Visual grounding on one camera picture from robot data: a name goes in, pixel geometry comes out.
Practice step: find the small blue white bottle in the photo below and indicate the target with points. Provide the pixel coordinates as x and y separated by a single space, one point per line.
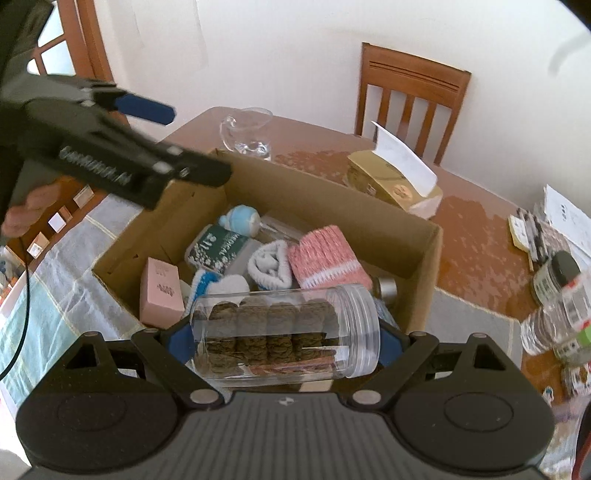
242 220

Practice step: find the person's left hand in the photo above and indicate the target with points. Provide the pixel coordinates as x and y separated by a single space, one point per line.
27 212

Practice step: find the yellow sticky notepad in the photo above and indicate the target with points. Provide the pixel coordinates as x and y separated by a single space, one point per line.
519 234

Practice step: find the pink carton box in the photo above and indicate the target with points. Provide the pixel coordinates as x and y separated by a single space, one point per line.
161 295

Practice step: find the pink sock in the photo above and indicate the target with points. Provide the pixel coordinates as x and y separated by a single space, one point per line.
328 258

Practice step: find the checked teal grey cloth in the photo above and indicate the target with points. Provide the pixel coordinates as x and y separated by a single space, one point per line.
69 286

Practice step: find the white sock with blue stripe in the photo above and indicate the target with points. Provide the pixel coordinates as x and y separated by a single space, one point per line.
272 265

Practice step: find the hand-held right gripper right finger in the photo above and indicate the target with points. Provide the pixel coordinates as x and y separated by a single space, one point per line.
391 340

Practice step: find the clear plastic water bottle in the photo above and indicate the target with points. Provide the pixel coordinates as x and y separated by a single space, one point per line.
549 323

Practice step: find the wooden door with window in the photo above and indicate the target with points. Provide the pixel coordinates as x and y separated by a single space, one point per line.
87 27

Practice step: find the white papers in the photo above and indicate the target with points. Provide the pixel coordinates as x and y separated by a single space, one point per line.
570 217

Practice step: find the person's left forearm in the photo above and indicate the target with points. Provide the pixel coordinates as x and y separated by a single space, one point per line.
23 46

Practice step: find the white sock with blue cuff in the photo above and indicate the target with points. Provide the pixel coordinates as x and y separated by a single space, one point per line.
217 286

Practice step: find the gold tissue box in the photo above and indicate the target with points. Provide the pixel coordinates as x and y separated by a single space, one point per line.
383 177

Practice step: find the clear jar of brown cookies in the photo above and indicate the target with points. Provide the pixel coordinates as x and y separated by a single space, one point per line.
277 332

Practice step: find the small jar with dark lid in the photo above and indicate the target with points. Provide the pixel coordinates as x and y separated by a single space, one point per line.
554 277

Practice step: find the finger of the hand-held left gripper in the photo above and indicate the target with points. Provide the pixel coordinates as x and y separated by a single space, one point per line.
198 170
147 110

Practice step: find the cardboard box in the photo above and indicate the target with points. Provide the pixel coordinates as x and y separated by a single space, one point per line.
286 198

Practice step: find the golden capsule bottle silver cap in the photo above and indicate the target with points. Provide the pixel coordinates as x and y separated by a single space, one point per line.
385 287

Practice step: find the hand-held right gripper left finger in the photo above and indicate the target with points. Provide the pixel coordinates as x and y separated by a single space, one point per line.
178 339

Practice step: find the green white medicine bottle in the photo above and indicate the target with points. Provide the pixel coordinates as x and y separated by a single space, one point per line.
217 247

